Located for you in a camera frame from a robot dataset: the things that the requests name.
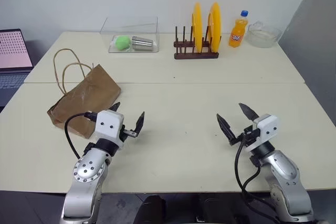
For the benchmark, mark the clear glass bowl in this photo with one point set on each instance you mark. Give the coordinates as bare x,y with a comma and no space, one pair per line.
263,33

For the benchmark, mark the yellow plate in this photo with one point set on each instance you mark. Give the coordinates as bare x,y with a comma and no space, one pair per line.
215,27
197,28

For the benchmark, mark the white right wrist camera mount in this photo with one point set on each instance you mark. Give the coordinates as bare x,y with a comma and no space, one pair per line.
267,127

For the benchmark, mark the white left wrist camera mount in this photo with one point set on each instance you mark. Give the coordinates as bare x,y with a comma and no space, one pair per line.
109,124

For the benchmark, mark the dark rounded shape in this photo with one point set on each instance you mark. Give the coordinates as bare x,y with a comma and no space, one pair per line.
151,209

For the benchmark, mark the laptop with pink screen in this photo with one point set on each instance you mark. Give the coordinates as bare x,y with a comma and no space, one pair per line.
13,56

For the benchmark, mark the steel cup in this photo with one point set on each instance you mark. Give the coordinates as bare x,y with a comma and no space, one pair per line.
142,43

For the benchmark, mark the clear plastic box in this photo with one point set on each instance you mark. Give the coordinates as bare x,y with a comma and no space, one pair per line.
134,35

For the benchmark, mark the green ball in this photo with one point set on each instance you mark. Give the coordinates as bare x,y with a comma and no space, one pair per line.
122,42

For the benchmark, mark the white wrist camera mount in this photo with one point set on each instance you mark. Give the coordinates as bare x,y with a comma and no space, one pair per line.
267,127
109,124

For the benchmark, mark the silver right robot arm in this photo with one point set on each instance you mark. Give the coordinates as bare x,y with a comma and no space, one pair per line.
286,176

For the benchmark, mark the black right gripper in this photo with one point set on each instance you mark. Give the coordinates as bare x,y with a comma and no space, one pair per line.
248,134

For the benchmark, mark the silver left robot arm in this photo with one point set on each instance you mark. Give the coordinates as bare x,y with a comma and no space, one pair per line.
88,169

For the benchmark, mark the brown paper bag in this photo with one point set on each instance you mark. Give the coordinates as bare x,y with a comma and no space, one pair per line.
84,98

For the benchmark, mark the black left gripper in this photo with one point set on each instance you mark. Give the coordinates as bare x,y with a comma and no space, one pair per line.
127,134

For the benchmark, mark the orange soda bottle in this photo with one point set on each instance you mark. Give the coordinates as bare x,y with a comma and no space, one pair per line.
237,31

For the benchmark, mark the dark wooden plate rack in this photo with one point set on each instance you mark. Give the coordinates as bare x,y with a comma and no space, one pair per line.
195,51

